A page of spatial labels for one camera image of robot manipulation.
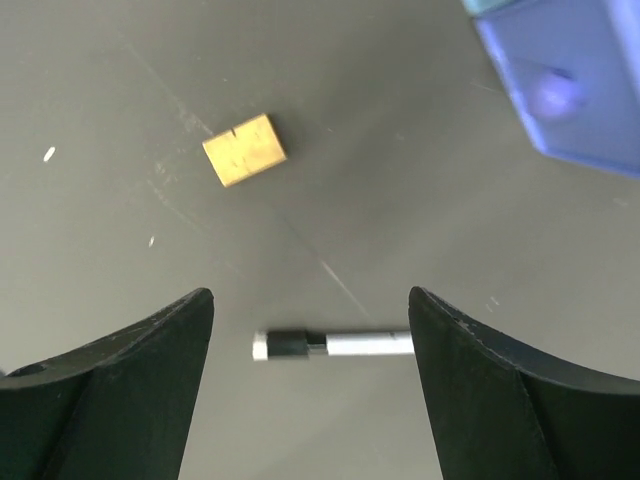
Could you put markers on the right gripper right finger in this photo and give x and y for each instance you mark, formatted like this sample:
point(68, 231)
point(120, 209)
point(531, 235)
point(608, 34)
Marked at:
point(501, 409)

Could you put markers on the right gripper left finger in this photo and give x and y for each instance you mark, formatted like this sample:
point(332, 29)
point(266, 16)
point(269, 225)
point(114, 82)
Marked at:
point(117, 408)

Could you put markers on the black cap white marker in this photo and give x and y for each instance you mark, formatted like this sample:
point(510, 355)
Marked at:
point(304, 343)

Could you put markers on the small orange eraser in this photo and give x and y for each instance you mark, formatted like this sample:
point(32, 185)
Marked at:
point(244, 150)

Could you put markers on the purple drawer box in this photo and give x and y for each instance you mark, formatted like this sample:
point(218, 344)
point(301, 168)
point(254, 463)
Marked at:
point(571, 71)

